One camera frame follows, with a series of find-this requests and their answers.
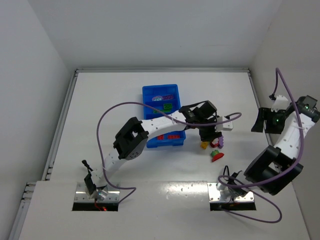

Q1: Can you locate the purple round lego piece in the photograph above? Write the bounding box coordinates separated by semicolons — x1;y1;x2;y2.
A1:
152;95;163;102

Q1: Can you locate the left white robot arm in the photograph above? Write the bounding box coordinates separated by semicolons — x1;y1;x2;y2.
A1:
84;100;226;197

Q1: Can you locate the yellow lego brick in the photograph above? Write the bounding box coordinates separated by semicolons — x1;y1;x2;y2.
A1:
200;141;210;150

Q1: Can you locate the purple square lego brick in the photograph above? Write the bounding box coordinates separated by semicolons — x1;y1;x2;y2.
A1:
162;94;174;100

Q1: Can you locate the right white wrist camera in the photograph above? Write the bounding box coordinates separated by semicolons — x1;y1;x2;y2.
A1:
269;94;290;113

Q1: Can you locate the green sloped lego brick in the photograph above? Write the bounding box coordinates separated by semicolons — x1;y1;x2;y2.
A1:
163;103;173;110

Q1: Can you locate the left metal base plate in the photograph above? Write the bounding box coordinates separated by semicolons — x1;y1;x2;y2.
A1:
74;182;120;203

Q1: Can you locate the green small lego brick right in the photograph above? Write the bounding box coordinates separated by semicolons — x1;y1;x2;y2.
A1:
210;150;220;157

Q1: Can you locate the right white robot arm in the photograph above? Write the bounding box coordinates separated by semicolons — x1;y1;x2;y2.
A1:
227;95;320;196

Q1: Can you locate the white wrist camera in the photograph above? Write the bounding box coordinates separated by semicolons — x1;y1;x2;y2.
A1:
269;94;290;113
215;116;234;132

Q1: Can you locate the red white flower lego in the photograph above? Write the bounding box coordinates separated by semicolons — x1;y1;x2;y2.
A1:
209;138;219;148

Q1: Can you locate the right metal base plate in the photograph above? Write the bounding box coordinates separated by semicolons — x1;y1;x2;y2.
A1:
207;182;255;204

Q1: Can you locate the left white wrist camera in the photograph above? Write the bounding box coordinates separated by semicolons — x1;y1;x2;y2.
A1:
215;116;234;132

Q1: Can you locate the red half round lego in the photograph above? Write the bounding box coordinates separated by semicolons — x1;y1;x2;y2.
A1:
211;152;224;162

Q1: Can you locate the blue divided plastic bin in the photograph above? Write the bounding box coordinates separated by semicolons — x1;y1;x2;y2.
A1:
141;83;187;149

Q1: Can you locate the small red lego brick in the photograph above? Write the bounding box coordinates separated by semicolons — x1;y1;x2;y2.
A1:
157;134;165;140

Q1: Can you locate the metal base plate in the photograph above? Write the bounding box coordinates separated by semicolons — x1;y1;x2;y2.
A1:
207;182;255;204
74;182;120;203

